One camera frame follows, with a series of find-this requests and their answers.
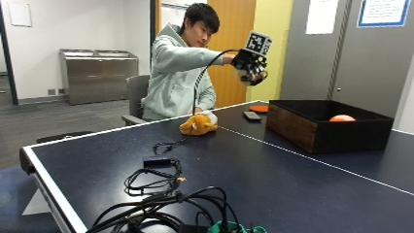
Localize wooden door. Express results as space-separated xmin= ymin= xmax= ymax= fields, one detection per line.
xmin=207 ymin=0 xmax=257 ymax=110

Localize white marker cube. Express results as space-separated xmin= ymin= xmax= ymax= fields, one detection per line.
xmin=244 ymin=30 xmax=273 ymax=57

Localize black remote control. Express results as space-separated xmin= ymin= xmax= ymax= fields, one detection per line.
xmin=243 ymin=111 xmax=263 ymax=122

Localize the person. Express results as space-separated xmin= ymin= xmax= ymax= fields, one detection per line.
xmin=142 ymin=2 xmax=239 ymax=122

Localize dark wooden box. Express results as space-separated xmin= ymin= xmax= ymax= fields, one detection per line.
xmin=265 ymin=99 xmax=396 ymax=154

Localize orange and white plush toy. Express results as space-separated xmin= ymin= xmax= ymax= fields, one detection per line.
xmin=179 ymin=110 xmax=220 ymax=137

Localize orange ball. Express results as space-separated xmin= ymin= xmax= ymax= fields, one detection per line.
xmin=329 ymin=114 xmax=357 ymax=123

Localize white paper sheet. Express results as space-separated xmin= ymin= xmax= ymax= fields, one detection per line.
xmin=304 ymin=0 xmax=343 ymax=36

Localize grey chair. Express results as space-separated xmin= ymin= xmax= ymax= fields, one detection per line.
xmin=120 ymin=74 xmax=152 ymax=126

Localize small black hub box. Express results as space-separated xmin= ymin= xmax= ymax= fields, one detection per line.
xmin=143 ymin=156 xmax=174 ymax=168

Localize blue framed notice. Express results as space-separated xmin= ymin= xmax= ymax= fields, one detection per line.
xmin=356 ymin=0 xmax=413 ymax=28

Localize stainless steel waste bins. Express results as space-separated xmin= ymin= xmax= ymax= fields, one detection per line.
xmin=59 ymin=49 xmax=140 ymax=106

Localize green plastic object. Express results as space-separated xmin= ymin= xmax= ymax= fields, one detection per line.
xmin=207 ymin=220 xmax=269 ymax=233

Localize black glove cable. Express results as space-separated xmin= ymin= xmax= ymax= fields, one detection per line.
xmin=152 ymin=48 xmax=242 ymax=156

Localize thin black cable coil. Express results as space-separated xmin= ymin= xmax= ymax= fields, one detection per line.
xmin=123 ymin=157 xmax=188 ymax=197

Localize thick black cable bundle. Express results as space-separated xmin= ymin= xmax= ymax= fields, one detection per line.
xmin=84 ymin=185 xmax=244 ymax=233

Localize white wall board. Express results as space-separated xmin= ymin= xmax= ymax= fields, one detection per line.
xmin=7 ymin=0 xmax=34 ymax=28

